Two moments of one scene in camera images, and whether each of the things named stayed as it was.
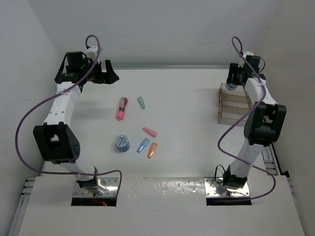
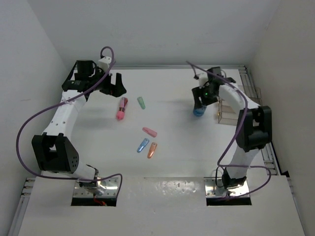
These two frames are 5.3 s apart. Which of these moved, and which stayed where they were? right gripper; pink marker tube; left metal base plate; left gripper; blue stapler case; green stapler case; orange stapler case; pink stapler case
Moved: right gripper; left gripper
Stayed: pink stapler case; orange stapler case; green stapler case; pink marker tube; left metal base plate; blue stapler case
